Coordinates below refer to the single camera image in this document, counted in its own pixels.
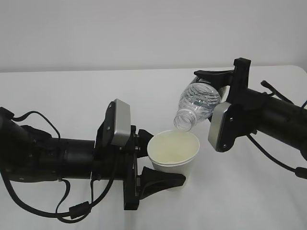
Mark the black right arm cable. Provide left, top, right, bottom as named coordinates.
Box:
left=247, top=80, right=307, bottom=179

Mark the clear water bottle green label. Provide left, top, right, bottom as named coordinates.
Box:
left=174, top=77, right=225, bottom=132

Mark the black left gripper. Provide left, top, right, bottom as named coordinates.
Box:
left=119, top=125, right=186, bottom=210

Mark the white paper cup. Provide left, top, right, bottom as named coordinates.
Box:
left=147, top=129, right=201, bottom=192

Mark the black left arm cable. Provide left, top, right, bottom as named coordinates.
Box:
left=0, top=111, right=113, bottom=218

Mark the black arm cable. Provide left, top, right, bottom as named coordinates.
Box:
left=247, top=80, right=307, bottom=179
left=0, top=111, right=113, bottom=218

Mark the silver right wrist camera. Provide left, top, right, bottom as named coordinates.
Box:
left=208, top=102, right=231, bottom=152

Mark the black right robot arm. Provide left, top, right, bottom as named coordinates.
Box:
left=194, top=57, right=307, bottom=158

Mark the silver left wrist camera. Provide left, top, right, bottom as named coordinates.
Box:
left=111, top=99, right=131, bottom=147

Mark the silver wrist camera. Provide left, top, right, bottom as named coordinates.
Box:
left=111, top=99, right=131, bottom=147
left=208, top=102, right=231, bottom=152

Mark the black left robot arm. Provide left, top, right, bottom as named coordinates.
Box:
left=0, top=99, right=186, bottom=212

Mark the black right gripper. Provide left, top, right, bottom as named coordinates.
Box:
left=193, top=57, right=268, bottom=105

